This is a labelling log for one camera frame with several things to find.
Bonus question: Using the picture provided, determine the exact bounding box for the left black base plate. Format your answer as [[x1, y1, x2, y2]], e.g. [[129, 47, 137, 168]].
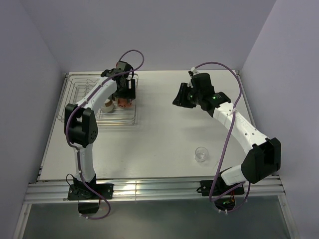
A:
[[67, 184, 114, 201]]

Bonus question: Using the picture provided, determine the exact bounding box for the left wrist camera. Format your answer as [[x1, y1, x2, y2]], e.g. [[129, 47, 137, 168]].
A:
[[115, 61, 133, 74]]

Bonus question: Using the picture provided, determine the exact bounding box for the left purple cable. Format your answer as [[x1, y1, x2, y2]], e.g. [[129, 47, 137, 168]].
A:
[[65, 49, 145, 220]]

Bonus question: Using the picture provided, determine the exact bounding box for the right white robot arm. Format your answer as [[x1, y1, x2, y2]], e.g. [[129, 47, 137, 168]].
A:
[[172, 72, 281, 194]]

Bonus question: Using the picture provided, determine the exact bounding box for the small clear plastic glass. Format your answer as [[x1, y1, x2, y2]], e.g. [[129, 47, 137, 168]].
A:
[[194, 147, 209, 163]]

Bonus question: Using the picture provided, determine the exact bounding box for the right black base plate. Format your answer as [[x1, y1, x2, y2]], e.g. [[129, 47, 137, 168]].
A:
[[199, 179, 245, 197]]

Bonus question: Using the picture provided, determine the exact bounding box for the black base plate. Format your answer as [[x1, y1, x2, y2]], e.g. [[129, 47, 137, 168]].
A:
[[199, 179, 245, 197], [67, 184, 114, 201]]

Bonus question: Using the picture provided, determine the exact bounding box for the brown metal-lined cup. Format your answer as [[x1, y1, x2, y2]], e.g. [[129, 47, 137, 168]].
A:
[[100, 99, 115, 114]]

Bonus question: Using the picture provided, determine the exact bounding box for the aluminium rail frame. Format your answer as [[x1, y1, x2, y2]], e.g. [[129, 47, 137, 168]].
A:
[[24, 70, 286, 204]]

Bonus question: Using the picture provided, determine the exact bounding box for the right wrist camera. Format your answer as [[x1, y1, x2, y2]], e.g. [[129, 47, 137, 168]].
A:
[[188, 67, 199, 78]]

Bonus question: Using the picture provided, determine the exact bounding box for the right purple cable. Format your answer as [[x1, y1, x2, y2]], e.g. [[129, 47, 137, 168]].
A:
[[196, 62, 251, 214]]

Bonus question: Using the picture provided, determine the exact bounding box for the clear wire dish rack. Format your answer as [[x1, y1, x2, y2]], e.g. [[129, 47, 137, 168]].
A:
[[57, 71, 137, 127]]

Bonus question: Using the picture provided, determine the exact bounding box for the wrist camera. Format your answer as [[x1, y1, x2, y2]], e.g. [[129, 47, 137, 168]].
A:
[[115, 61, 133, 74], [188, 67, 199, 78]]

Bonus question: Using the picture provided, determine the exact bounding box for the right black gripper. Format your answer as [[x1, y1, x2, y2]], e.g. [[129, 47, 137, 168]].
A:
[[172, 83, 202, 109]]

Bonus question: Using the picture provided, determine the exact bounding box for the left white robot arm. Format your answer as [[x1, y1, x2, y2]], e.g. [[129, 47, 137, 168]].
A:
[[64, 66, 137, 199]]

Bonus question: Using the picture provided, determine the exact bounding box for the purple cable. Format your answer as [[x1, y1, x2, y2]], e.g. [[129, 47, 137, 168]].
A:
[[65, 49, 145, 220], [196, 62, 251, 214]]

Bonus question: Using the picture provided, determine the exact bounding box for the pink patterned ceramic mug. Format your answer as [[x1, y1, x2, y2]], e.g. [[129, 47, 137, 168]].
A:
[[117, 98, 133, 109]]

